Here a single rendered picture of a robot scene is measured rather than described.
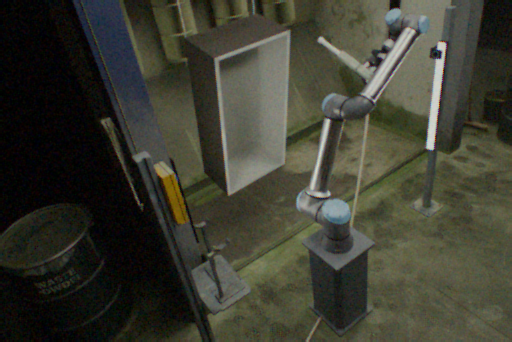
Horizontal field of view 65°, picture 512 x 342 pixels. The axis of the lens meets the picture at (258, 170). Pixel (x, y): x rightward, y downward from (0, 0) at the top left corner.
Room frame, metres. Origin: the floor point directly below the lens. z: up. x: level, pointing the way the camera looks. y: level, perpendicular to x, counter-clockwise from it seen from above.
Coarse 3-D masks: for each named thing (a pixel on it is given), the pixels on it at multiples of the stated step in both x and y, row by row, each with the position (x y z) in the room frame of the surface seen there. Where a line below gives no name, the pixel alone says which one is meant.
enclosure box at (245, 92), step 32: (224, 32) 2.68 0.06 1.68; (256, 32) 2.65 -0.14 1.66; (288, 32) 2.66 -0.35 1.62; (192, 64) 2.61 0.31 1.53; (224, 64) 2.84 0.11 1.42; (256, 64) 3.01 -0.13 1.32; (288, 64) 2.70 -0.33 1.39; (224, 96) 2.87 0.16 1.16; (256, 96) 3.06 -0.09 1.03; (224, 128) 2.91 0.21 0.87; (256, 128) 3.11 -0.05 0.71; (224, 160) 2.49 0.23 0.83; (256, 160) 2.93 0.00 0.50
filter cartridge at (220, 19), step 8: (216, 0) 3.87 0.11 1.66; (224, 0) 3.84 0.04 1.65; (232, 0) 3.85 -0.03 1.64; (240, 0) 3.87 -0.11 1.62; (216, 8) 3.89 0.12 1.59; (224, 8) 3.85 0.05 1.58; (232, 8) 3.84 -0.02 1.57; (240, 8) 3.86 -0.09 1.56; (216, 16) 3.91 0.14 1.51; (224, 16) 3.85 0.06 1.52; (232, 16) 3.85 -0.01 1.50; (240, 16) 3.86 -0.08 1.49; (216, 24) 3.94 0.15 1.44; (224, 24) 3.85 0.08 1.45
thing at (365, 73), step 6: (324, 42) 2.38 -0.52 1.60; (330, 48) 2.33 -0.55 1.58; (342, 54) 2.25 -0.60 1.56; (342, 60) 2.23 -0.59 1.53; (348, 60) 2.21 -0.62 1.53; (354, 60) 2.19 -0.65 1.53; (348, 66) 2.21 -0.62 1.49; (354, 66) 2.16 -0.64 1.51; (360, 66) 2.15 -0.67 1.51; (360, 72) 2.12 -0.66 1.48; (366, 72) 2.10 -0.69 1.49; (366, 78) 2.08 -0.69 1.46; (366, 84) 2.18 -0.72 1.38
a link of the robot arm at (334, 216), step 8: (328, 200) 1.74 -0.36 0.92; (336, 200) 1.73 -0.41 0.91; (320, 208) 1.72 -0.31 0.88; (328, 208) 1.68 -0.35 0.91; (336, 208) 1.67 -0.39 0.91; (344, 208) 1.66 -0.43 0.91; (320, 216) 1.69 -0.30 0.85; (328, 216) 1.63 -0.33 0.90; (336, 216) 1.62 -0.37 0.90; (344, 216) 1.62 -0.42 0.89; (328, 224) 1.63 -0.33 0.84; (336, 224) 1.61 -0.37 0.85; (344, 224) 1.61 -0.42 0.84; (328, 232) 1.63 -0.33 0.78; (336, 232) 1.61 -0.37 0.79; (344, 232) 1.61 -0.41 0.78
